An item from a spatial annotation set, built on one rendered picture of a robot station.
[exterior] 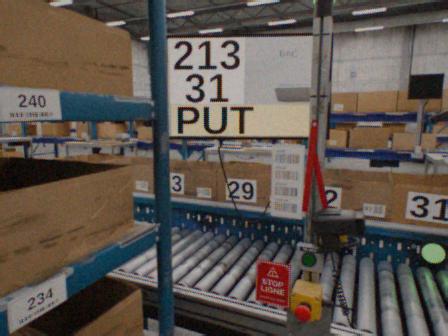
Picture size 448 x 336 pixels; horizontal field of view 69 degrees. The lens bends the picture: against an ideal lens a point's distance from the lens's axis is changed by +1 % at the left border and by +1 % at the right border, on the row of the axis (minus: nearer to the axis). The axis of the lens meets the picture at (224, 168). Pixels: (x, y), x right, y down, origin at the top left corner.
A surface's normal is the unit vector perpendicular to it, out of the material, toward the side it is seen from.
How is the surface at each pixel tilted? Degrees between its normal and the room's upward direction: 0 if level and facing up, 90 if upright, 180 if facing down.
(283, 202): 90
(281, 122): 86
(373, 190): 90
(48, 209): 91
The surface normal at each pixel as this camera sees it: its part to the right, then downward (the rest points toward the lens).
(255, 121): -0.07, 0.09
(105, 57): 0.91, 0.07
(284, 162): -0.40, 0.14
